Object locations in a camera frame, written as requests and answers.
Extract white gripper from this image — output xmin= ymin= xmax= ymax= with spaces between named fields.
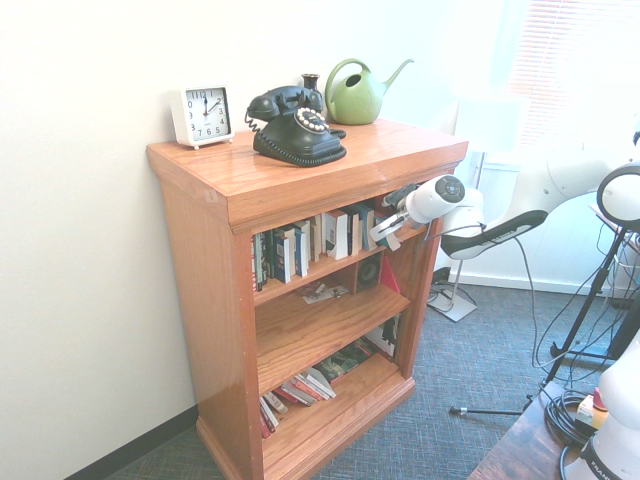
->
xmin=370 ymin=211 xmax=415 ymax=243

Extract green plastic watering can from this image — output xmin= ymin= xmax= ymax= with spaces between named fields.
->
xmin=324 ymin=57 xmax=415 ymax=126

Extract small wooden speaker box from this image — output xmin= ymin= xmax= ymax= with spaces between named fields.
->
xmin=355 ymin=252 xmax=385 ymax=294

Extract black tan-paged book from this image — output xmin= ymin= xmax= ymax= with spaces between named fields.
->
xmin=305 ymin=215 xmax=324 ymax=264

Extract white red slim book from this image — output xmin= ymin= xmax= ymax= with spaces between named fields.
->
xmin=258 ymin=399 xmax=281 ymax=440

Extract white book red dots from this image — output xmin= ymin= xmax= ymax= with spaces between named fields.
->
xmin=299 ymin=367 xmax=338 ymax=401

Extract light wooden board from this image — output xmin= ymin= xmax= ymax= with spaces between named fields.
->
xmin=589 ymin=202 xmax=626 ymax=231

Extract camouflage cover book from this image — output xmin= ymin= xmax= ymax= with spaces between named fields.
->
xmin=312 ymin=344 xmax=376 ymax=384

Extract thin black paperback book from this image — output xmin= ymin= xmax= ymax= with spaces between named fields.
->
xmin=347 ymin=212 xmax=363 ymax=257

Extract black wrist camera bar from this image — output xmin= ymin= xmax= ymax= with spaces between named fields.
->
xmin=381 ymin=183 xmax=419 ymax=209

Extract dark wooden table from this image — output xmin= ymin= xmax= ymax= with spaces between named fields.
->
xmin=467 ymin=382 xmax=601 ymax=480

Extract dark green spine book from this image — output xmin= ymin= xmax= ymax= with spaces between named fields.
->
xmin=259 ymin=230 xmax=277 ymax=286

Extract red yellow emergency stop button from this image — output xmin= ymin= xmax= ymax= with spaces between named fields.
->
xmin=576 ymin=387 xmax=611 ymax=432

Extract black coiled cable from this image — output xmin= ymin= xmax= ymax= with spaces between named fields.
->
xmin=543 ymin=389 xmax=594 ymax=451

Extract white blue spine book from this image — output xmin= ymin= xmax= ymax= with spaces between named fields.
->
xmin=289 ymin=222 xmax=312 ymax=279

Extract grey robot arm cable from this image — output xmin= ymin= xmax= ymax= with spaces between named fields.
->
xmin=423 ymin=222 xmax=542 ymax=369

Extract black book white label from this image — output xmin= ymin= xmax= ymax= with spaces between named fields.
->
xmin=272 ymin=227 xmax=292 ymax=284

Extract red triangular folder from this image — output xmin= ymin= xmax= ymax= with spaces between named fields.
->
xmin=380 ymin=255 xmax=403 ymax=297

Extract red spine slim book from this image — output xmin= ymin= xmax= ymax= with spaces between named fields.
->
xmin=273 ymin=377 xmax=321 ymax=408

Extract white panel floor stand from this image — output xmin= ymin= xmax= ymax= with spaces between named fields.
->
xmin=426 ymin=96 xmax=524 ymax=324

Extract black camera tripod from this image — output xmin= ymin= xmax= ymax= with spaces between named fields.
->
xmin=448 ymin=219 xmax=640 ymax=417

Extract blue cover paperback book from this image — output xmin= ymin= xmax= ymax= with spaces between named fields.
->
xmin=357 ymin=202 xmax=377 ymax=252

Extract window blinds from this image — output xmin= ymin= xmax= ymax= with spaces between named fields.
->
xmin=504 ymin=0 xmax=640 ymax=146

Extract black glossy vase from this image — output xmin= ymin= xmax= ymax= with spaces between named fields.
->
xmin=300 ymin=72 xmax=324 ymax=109

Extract thick white paperback book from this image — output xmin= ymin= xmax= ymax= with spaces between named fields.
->
xmin=322 ymin=210 xmax=350 ymax=261

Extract black white cover book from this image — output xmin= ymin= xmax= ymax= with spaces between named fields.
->
xmin=364 ymin=314 xmax=401 ymax=362

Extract white square alarm clock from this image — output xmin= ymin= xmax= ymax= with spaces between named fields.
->
xmin=168 ymin=84 xmax=236 ymax=151

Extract wooden bookshelf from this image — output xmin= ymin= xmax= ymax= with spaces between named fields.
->
xmin=145 ymin=117 xmax=470 ymax=480

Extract loose printed paper cards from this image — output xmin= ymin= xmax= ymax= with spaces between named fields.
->
xmin=299 ymin=282 xmax=351 ymax=306

